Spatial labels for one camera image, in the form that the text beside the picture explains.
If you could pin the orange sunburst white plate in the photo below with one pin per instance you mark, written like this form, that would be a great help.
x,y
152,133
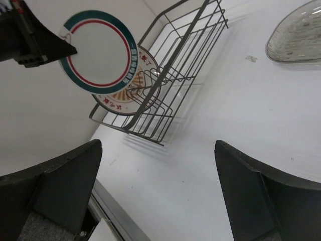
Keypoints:
x,y
128,101

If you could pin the teal red ring plate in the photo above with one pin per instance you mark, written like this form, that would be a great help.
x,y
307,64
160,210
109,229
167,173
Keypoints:
x,y
107,58

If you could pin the dark wire dish rack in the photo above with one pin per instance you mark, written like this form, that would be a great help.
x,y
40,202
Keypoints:
x,y
180,39

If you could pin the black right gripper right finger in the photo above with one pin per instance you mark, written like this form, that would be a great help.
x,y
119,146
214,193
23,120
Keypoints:
x,y
264,203

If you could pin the aluminium rail frame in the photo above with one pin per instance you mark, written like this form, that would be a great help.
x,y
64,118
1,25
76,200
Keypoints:
x,y
103,206

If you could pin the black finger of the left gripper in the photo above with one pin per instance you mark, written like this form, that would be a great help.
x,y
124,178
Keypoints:
x,y
26,40

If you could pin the clear glass square plate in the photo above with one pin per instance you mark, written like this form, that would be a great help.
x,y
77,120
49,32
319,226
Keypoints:
x,y
296,39

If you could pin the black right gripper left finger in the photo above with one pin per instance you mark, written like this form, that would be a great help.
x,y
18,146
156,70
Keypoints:
x,y
58,190

